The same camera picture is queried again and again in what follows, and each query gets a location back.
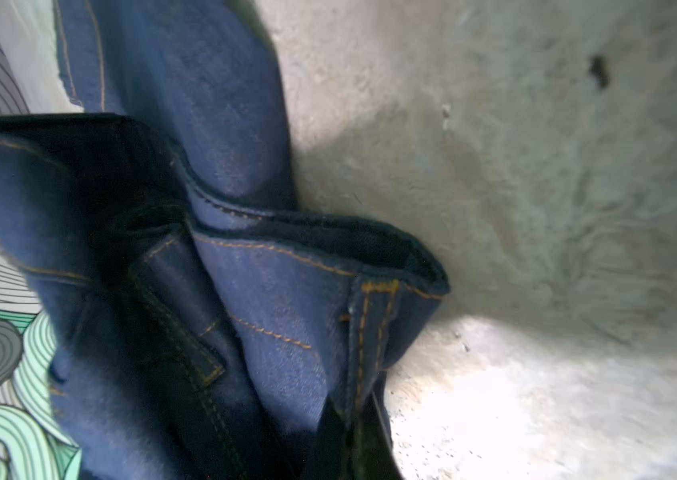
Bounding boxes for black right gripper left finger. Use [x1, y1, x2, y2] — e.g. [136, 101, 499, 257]
[300, 397, 352, 480]

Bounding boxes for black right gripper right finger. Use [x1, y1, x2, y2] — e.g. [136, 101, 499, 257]
[355, 393, 403, 480]

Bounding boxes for dark blue denim trousers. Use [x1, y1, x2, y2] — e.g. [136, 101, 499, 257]
[0, 1, 450, 479]

